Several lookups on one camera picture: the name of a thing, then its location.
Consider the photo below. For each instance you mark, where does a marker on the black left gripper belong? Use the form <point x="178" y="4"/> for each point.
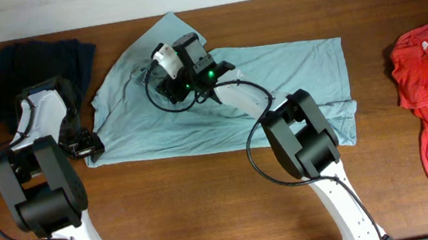
<point x="90" y="146"/>

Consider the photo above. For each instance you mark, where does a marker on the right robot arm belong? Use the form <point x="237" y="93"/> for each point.
<point x="301" y="139"/>

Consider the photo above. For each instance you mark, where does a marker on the folded dark navy garment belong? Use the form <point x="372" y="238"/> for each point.
<point x="30" y="63"/>

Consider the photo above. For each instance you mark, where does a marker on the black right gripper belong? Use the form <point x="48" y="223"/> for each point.
<point x="171" y="89"/>

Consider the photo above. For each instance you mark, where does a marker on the light blue t-shirt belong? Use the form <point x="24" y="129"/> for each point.
<point x="135" y="123"/>

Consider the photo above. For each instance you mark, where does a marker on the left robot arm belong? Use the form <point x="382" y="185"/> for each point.
<point x="41" y="189"/>

